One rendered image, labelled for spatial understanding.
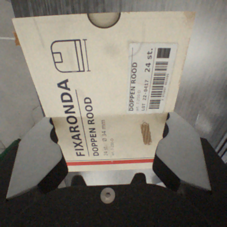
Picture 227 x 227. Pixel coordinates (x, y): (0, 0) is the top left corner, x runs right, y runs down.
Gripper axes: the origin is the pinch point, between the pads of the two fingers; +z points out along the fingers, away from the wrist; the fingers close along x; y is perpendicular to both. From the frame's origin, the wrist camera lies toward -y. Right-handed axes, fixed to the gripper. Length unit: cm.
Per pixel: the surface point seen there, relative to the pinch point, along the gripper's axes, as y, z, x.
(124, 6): -13.1, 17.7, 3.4
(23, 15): -12.7, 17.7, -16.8
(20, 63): 2, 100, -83
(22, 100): 38, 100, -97
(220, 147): 25.5, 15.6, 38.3
